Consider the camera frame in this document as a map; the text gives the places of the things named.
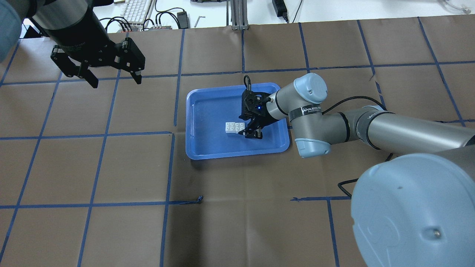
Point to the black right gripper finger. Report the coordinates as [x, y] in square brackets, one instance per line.
[253, 123]
[254, 133]

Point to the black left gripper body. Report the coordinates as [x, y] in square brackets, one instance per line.
[81, 38]

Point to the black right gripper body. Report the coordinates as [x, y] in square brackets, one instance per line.
[262, 114]

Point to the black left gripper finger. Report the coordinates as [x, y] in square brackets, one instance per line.
[83, 72]
[136, 75]

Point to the white block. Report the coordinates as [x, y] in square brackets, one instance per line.
[239, 127]
[230, 127]

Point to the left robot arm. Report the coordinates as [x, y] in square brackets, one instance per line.
[81, 40]

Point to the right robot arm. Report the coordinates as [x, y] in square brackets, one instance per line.
[414, 210]

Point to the blue plastic tray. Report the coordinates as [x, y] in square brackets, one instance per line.
[207, 111]

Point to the white keyboard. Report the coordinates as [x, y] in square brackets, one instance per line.
[136, 11]

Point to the black power adapter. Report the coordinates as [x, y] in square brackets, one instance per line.
[279, 8]

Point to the aluminium frame post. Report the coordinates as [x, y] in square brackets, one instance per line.
[239, 14]

